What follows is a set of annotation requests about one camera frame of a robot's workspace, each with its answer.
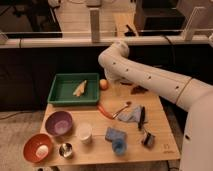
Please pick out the dark red grapes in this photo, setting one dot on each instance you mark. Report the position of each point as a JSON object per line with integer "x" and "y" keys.
{"x": 138, "y": 90}

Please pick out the black white small object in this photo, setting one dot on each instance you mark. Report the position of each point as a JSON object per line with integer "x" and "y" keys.
{"x": 148, "y": 140}

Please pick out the white angled post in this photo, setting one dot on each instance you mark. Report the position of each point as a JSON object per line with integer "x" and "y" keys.
{"x": 193, "y": 22}

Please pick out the black marker pen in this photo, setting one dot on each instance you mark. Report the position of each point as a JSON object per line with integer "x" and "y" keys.
{"x": 142, "y": 118}

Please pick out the white vertical post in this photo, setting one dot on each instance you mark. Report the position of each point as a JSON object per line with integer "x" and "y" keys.
{"x": 95, "y": 25}

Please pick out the orange fruit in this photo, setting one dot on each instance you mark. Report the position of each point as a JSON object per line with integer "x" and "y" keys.
{"x": 103, "y": 84}

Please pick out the white paper cup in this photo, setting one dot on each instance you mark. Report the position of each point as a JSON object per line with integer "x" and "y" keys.
{"x": 84, "y": 133}

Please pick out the blue plastic cup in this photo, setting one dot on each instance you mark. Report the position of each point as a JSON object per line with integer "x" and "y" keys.
{"x": 119, "y": 146}

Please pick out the yellow banana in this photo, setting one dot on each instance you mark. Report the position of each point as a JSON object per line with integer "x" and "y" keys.
{"x": 80, "y": 89}

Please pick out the blue grey cloth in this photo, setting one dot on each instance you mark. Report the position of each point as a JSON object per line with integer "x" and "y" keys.
{"x": 133, "y": 116}

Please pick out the white horizontal rail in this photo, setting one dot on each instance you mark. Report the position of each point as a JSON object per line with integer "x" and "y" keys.
{"x": 87, "y": 42}

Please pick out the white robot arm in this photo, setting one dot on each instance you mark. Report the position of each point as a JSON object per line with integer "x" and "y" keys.
{"x": 190, "y": 94}

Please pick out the small metal cup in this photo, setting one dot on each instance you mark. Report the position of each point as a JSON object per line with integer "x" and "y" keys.
{"x": 66, "y": 150}

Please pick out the purple bowl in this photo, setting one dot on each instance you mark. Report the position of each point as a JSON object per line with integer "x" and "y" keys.
{"x": 59, "y": 123}

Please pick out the white egg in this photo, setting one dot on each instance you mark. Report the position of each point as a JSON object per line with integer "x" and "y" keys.
{"x": 42, "y": 151}

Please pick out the red bowl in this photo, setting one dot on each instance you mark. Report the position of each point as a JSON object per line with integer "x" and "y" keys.
{"x": 31, "y": 146}

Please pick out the green plastic tray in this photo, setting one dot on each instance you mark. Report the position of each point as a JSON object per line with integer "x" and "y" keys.
{"x": 63, "y": 86}

